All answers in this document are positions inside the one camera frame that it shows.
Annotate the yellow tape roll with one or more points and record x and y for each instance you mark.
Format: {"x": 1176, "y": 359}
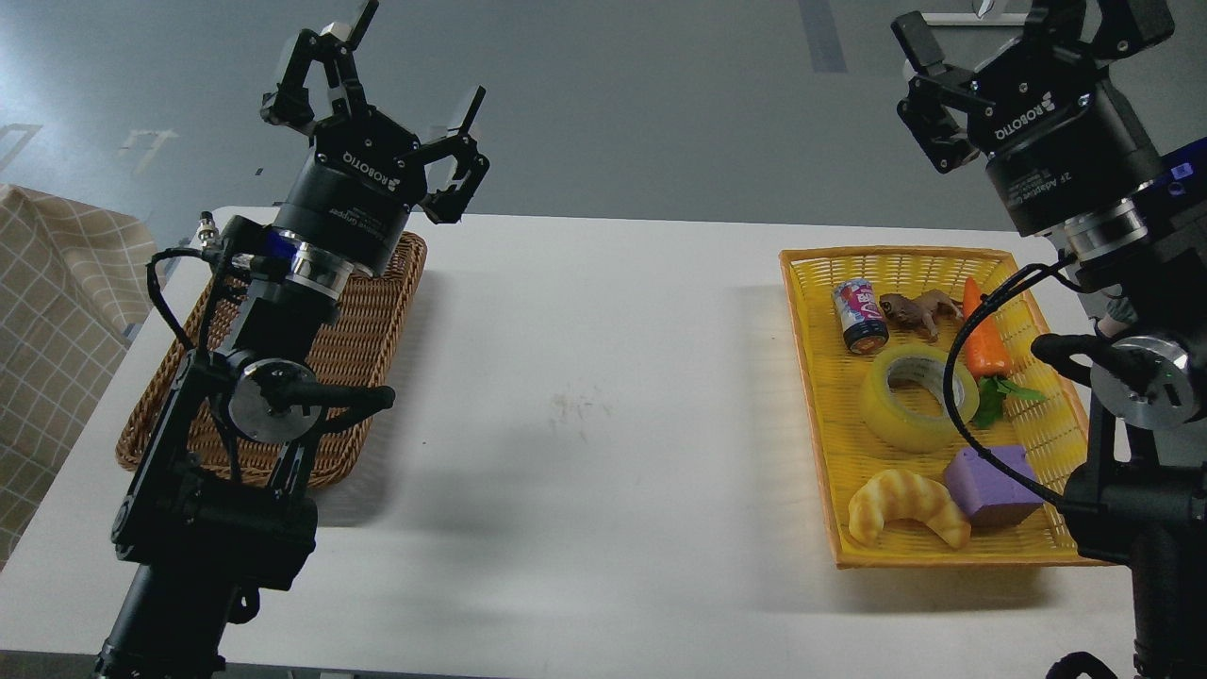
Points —
{"x": 908, "y": 401}

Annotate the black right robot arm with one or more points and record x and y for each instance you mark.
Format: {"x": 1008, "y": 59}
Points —
{"x": 1124, "y": 505}

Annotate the small drink can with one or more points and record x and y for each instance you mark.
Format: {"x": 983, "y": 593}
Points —
{"x": 863, "y": 324}

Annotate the brown toy frog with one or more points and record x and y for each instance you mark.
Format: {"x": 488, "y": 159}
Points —
{"x": 920, "y": 313}

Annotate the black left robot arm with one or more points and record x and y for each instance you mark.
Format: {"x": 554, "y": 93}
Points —
{"x": 217, "y": 510}

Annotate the white floor stand base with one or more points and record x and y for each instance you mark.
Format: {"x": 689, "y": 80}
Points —
{"x": 981, "y": 14}

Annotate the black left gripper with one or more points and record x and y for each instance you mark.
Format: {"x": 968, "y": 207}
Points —
{"x": 349, "y": 193}

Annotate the orange toy carrot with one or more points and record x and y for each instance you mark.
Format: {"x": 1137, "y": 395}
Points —
{"x": 989, "y": 363}

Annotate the purple foam cube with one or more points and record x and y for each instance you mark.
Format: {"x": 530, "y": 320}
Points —
{"x": 989, "y": 498}

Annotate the yellow plastic basket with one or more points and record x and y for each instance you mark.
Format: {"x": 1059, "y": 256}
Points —
{"x": 1053, "y": 433}

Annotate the toy croissant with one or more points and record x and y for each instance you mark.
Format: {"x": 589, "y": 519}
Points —
{"x": 900, "y": 495}

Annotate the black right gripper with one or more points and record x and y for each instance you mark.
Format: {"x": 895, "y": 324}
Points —
{"x": 1060, "y": 139}

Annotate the beige checkered cloth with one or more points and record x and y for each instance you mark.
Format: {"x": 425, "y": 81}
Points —
{"x": 72, "y": 292}

